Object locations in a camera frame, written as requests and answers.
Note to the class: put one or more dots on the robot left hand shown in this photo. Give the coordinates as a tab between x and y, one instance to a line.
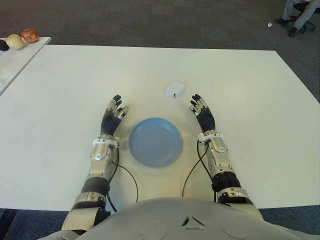
108	123

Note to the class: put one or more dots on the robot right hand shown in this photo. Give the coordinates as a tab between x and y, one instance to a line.
206	120

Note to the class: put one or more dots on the white charger block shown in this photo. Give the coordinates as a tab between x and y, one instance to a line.
175	88

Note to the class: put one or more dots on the robot right arm silver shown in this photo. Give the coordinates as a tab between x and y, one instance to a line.
218	146

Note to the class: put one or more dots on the robot left arm silver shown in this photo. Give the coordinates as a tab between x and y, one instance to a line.
98	152

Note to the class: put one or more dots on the blue round plate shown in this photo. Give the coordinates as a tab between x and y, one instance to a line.
155	142

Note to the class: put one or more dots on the grey robot torso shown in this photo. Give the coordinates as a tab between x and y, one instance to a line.
175	220

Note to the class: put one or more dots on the white side table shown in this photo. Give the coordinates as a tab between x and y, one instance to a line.
15	65

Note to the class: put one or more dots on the black round object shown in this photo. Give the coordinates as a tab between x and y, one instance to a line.
3	45

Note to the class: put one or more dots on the black office chair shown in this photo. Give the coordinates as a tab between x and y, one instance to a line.
310	25

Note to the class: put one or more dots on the seated person grey trousers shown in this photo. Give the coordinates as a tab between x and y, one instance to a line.
303	17

